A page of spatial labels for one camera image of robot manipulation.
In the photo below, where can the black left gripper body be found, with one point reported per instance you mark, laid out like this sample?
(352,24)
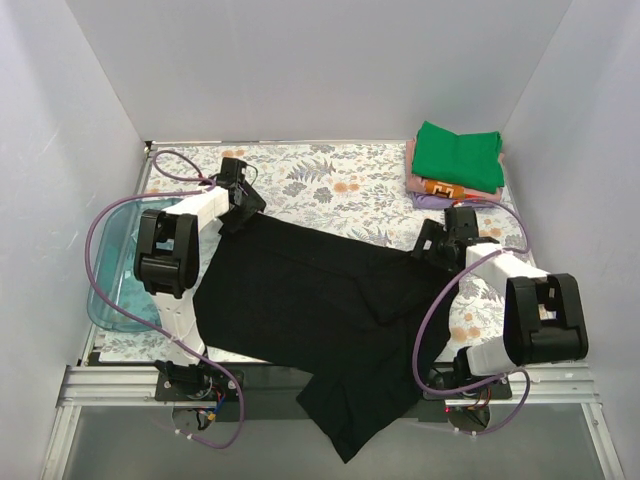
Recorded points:
(247,207)

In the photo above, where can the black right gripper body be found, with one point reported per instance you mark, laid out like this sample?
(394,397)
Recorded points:
(426,242)

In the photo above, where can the black t-shirt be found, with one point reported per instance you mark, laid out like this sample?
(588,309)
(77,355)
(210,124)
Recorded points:
(345,311)

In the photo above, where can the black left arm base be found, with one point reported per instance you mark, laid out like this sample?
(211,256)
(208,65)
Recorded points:
(195,384)

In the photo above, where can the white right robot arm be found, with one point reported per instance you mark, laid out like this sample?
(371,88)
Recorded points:
(543,319)

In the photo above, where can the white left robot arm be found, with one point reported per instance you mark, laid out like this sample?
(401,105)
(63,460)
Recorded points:
(167,260)

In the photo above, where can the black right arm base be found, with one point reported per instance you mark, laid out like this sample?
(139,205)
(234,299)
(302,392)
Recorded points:
(442,377)

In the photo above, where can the lavender folded t-shirt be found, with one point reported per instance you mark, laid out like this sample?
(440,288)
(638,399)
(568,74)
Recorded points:
(432,202)

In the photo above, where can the floral table mat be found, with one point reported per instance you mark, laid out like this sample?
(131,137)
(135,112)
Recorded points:
(354,190)

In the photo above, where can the teal plastic bin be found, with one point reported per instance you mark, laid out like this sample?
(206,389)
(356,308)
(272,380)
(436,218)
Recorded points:
(114,269)

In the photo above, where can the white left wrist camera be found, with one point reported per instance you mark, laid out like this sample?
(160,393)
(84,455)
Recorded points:
(207,184)

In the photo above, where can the aluminium frame rail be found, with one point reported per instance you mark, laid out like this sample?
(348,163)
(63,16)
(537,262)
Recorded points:
(567,383)

